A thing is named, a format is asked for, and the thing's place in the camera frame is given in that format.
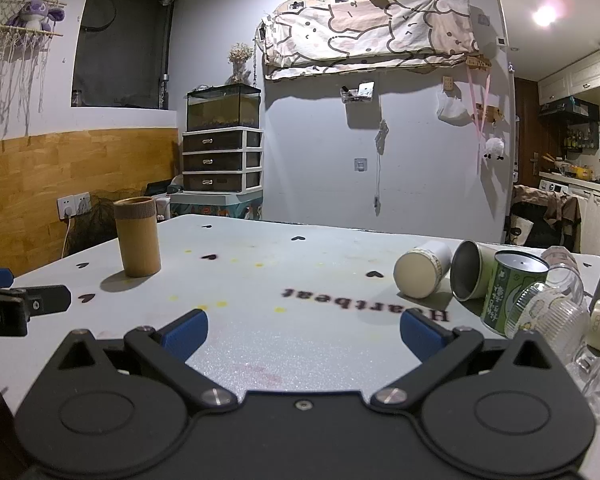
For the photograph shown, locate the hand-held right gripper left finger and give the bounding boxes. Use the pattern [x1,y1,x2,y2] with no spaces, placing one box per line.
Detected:
[45,309,239,411]

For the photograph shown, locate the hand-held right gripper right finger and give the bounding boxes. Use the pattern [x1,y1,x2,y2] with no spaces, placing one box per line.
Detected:
[370,317,565,411]

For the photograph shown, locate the grey metal cup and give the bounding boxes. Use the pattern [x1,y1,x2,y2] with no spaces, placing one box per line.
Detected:
[449,239,499,302]

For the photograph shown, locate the brown cardboard cup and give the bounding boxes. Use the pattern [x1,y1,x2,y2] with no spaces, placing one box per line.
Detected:
[113,197,162,279]

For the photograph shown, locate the ribbed clear glass cup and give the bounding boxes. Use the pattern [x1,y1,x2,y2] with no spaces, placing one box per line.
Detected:
[504,281,592,367]

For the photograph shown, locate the cream lidded jar lying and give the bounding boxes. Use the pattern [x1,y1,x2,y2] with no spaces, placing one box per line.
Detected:
[393,240,454,297]

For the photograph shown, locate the dark netted cloth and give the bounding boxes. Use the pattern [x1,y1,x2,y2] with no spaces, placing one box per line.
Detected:
[69,194,124,257]

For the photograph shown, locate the green printed can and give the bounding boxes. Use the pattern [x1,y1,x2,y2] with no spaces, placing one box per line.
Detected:
[481,249,550,337]

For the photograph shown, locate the patterned storage box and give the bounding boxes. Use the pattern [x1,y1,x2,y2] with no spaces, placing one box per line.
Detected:
[169,190,264,221]

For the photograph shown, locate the chair with brown clothes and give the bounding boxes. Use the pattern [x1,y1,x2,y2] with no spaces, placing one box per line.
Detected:
[504,184,582,254]

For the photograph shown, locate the white plastic drawer unit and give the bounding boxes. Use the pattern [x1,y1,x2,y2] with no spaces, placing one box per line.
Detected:
[181,128,264,194]

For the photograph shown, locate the clear wine glass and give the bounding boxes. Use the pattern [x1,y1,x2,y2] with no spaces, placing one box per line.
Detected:
[569,342,600,427]

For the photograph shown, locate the white washing machine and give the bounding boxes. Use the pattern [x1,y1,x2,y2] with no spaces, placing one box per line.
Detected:
[538,177,582,202]

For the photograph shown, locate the white sheep plush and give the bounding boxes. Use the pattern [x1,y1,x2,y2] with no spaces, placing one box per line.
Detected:
[482,137,506,162]

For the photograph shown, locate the pink ribbon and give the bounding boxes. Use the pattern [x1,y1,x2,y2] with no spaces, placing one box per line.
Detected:
[467,67,494,177]

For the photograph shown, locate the glass fish tank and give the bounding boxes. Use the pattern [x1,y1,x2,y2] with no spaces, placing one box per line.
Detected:
[186,83,262,132]

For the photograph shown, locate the hanging white bag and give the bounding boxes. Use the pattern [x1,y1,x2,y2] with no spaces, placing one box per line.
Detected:
[435,90,474,126]

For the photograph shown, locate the brown wooden door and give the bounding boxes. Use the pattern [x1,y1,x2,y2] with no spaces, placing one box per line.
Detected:
[513,77,544,187]

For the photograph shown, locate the dark window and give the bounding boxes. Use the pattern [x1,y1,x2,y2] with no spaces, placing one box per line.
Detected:
[71,0,176,110]

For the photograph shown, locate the purple plush toy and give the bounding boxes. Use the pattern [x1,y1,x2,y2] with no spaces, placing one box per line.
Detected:
[5,0,67,31]

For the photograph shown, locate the dried flower bouquet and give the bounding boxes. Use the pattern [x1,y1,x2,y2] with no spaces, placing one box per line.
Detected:
[228,42,255,85]

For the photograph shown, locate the white kitchen cabinets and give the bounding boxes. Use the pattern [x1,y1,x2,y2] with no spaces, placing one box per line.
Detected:
[537,34,600,106]

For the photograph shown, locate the printed cartoon cloth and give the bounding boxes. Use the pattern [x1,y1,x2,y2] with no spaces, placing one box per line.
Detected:
[259,0,481,81]

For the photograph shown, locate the ceiling lamp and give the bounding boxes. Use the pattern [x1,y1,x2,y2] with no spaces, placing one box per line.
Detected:
[532,2,561,26]

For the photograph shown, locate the white wall socket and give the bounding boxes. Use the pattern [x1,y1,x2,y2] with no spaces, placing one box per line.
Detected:
[57,192,92,220]

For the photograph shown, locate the hanging white charger cable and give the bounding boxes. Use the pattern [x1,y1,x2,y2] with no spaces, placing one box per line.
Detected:
[373,118,390,217]

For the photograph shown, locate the macrame wall hammock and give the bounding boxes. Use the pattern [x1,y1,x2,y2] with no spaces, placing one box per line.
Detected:
[0,0,67,137]

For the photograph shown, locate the clear wall holder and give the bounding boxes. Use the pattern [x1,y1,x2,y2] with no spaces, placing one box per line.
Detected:
[340,81,376,106]

